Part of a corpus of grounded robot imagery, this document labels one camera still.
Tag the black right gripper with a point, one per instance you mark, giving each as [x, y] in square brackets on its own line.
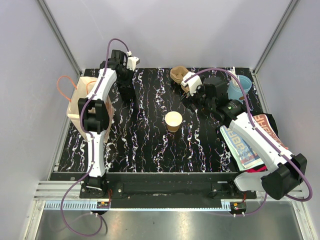
[189, 99]

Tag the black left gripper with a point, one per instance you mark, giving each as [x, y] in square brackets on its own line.
[131, 74]

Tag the pulp cup carrier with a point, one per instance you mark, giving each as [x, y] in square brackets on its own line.
[177, 74]

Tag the single brown paper cup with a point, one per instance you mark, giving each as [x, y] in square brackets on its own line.
[173, 120]

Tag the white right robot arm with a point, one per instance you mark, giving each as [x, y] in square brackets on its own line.
[285, 171]

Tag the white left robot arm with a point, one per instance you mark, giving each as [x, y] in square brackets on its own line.
[95, 121]

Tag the blue cup holder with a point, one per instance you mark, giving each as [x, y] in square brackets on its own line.
[234, 91]

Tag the wrapped stirrers in holder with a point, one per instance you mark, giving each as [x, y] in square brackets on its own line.
[233, 72]

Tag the stack of black lids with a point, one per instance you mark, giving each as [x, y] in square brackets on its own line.
[127, 92]

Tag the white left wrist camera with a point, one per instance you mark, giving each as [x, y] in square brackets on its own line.
[132, 61]

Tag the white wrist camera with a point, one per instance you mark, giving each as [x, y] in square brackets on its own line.
[132, 61]
[190, 83]

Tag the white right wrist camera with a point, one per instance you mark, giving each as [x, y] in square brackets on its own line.
[190, 83]

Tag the aluminium frame post left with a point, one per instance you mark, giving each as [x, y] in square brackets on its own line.
[43, 6]

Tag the aluminium frame post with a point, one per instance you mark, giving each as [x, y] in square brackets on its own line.
[276, 33]
[43, 6]

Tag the aluminium frame post right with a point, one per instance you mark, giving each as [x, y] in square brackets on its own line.
[276, 33]

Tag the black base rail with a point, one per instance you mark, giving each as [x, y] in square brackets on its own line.
[163, 191]

